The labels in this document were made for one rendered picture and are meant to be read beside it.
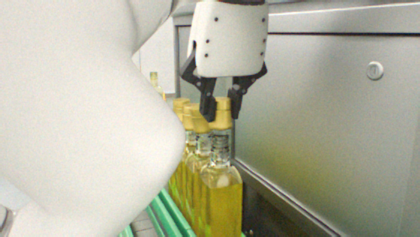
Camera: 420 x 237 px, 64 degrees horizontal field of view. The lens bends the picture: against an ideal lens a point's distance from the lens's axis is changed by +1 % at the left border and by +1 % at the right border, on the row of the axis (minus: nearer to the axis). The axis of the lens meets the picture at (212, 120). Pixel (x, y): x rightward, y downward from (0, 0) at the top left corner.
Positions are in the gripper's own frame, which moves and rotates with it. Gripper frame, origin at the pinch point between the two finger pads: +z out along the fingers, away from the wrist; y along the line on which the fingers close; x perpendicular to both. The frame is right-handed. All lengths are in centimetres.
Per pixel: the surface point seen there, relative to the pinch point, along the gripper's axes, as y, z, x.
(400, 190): -12.2, 1.1, 21.9
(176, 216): 4.4, 24.2, -3.1
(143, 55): -126, 184, -559
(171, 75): -179, 222, -549
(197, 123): 1.8, 5.0, -3.7
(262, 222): -15.9, 32.1, -3.1
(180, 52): -16, 13, -63
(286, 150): -12.4, 8.7, 2.4
